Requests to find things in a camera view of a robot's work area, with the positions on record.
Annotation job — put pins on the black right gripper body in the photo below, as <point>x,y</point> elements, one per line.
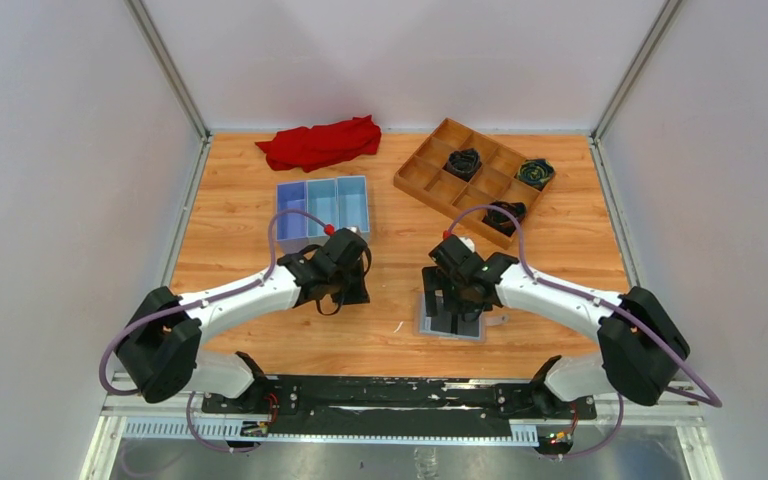
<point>448,298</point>

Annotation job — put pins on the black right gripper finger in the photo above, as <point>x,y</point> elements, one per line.
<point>462,311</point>
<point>433,291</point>

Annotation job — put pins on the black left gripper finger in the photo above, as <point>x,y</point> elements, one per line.
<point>353,294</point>
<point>359,272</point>

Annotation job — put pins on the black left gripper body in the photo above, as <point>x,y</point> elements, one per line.
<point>347,287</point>

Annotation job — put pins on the dark grey card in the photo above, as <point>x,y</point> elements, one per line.
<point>469,330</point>

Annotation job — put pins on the grey VIP card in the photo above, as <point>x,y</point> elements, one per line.
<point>439,326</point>

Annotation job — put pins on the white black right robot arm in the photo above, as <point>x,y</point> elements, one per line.
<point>640,348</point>

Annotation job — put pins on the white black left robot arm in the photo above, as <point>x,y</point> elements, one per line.
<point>163,346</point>

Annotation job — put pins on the black red rolled sock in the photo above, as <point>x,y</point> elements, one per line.
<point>504,217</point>

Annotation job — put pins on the blue three-compartment tray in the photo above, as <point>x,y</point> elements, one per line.
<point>340,201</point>

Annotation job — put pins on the brown wooden divided tray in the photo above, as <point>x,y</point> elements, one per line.
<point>423,177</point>

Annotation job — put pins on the black rolled sock in tray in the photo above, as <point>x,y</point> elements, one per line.
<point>463,164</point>

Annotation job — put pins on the red cloth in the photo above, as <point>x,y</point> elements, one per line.
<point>321,146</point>

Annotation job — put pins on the black yellow rolled sock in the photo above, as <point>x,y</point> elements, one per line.
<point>536,173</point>

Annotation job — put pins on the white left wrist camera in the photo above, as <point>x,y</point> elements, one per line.
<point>331,230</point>

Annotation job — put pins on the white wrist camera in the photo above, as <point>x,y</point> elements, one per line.
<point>331,230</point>
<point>467,241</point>

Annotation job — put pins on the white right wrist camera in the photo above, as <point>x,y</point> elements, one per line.
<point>467,241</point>

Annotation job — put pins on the aluminium frame rail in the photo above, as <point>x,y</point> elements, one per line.
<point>178,418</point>

